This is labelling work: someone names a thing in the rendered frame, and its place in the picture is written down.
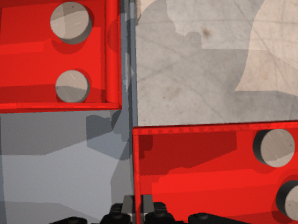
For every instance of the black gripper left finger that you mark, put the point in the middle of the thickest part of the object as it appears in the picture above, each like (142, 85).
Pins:
(126, 216)

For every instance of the grey metal shelf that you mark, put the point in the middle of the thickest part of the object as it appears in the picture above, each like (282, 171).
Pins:
(56, 165)

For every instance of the beige round disc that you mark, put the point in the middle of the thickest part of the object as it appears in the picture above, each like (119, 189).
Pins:
(71, 22)

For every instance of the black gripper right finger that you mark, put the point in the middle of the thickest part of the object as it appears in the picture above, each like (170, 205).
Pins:
(149, 216)

